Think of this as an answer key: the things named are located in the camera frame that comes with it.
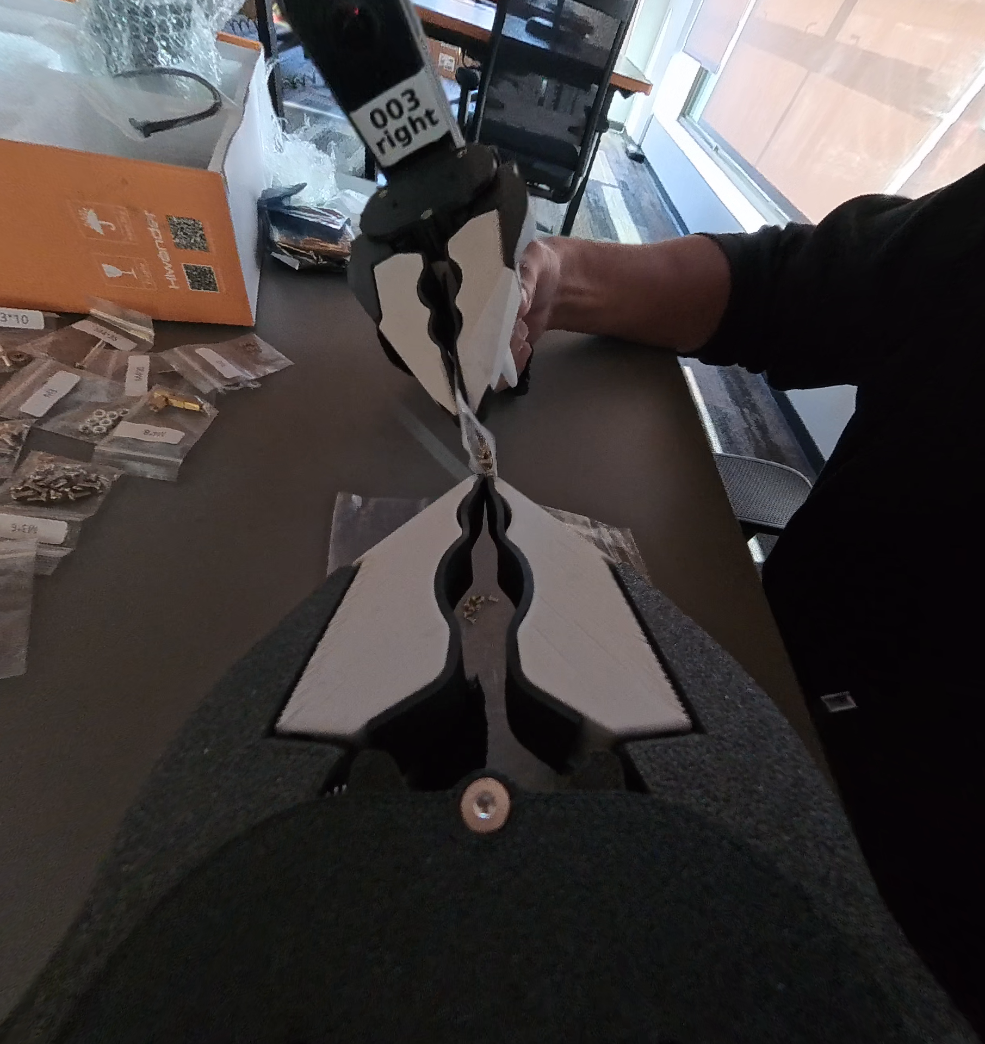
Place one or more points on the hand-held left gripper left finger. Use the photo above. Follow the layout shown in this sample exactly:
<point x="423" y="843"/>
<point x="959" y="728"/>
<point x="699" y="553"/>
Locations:
<point x="378" y="644"/>

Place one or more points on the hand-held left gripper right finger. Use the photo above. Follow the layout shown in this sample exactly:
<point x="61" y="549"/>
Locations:
<point x="598" y="644"/>

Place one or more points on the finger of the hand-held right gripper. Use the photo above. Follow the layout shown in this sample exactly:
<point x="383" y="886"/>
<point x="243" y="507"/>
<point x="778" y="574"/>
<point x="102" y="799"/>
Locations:
<point x="402" y="318"/>
<point x="488" y="310"/>

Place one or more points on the clear screw bag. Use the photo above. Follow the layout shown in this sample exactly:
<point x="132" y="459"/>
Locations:
<point x="480" y="444"/>

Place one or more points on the person's right forearm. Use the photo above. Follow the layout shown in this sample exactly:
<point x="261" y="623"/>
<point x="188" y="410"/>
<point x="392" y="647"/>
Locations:
<point x="639" y="285"/>

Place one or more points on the grey desk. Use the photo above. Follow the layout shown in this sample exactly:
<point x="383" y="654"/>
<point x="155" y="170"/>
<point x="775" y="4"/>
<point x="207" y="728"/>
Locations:
<point x="215" y="612"/>

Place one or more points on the wooden office desk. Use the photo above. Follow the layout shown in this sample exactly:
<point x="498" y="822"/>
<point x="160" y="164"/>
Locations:
<point x="631" y="80"/>

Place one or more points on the person's right hand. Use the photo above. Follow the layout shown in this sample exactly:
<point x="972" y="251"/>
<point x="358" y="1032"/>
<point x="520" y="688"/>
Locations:
<point x="541" y="285"/>

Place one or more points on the cluster of loose screws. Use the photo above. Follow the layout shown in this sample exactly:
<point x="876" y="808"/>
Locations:
<point x="474" y="608"/>

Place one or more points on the dark blue plastic packet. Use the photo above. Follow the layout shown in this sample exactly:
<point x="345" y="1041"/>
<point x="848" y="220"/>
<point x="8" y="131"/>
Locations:
<point x="304" y="224"/>

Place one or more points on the crumpled clear plastic wrap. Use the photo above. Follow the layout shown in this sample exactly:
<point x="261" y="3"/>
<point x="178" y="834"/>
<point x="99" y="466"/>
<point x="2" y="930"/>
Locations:
<point x="304" y="155"/>

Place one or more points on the black mesh office chair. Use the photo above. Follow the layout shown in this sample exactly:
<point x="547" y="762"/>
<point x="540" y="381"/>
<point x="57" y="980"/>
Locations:
<point x="541" y="122"/>

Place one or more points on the grey mesh chair seat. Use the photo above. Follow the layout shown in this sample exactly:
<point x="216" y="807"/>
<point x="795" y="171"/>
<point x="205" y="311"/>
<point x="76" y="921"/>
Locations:
<point x="761" y="489"/>

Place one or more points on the person's black shirt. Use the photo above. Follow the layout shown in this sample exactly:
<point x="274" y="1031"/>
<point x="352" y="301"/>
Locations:
<point x="908" y="652"/>

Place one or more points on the bubble wrap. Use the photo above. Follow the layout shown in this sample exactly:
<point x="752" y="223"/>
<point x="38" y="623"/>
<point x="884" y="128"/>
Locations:
<point x="149" y="33"/>

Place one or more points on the pile of small hardware bags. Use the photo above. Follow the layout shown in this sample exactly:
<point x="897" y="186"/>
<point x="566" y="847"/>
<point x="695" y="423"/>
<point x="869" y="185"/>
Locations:
<point x="60" y="481"/>

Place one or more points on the orange and white cardboard box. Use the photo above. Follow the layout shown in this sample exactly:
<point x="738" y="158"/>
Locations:
<point x="52" y="220"/>

